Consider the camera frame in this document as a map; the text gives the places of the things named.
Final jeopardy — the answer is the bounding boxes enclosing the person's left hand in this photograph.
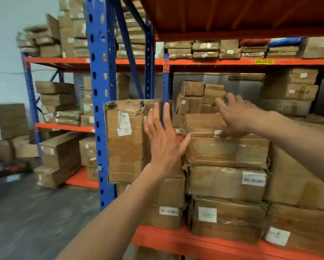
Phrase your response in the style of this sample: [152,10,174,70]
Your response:
[143,102,191,178]

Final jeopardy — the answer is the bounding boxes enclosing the person's right hand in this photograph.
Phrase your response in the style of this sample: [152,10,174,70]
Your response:
[215,92,276,138]

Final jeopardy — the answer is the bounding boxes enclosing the torn label cardboard box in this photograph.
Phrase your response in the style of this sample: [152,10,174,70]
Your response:
[103,99,185,185]

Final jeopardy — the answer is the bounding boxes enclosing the pile of cardboard boxes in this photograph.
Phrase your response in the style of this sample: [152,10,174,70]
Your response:
[116,113,324,257]

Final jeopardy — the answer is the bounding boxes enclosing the orange blue metal shelf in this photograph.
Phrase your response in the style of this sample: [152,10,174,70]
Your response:
[21,52,324,190]
[85,0,324,260]

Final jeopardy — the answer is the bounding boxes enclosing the person's left forearm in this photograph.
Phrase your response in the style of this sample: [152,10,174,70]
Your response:
[56,164,176,260]

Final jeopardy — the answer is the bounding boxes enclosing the stacks of small cardboard boxes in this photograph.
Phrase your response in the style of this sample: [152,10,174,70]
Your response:
[15,0,324,189]

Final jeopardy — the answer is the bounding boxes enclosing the heap of loose cardboard boxes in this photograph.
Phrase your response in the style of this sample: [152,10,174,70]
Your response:
[0,103,42,174]

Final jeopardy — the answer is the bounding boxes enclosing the red flat package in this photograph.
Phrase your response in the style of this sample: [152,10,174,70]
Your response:
[239,38,272,47]

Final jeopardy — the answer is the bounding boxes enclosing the blue flat package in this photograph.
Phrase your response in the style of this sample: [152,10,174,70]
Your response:
[268,37,304,48]

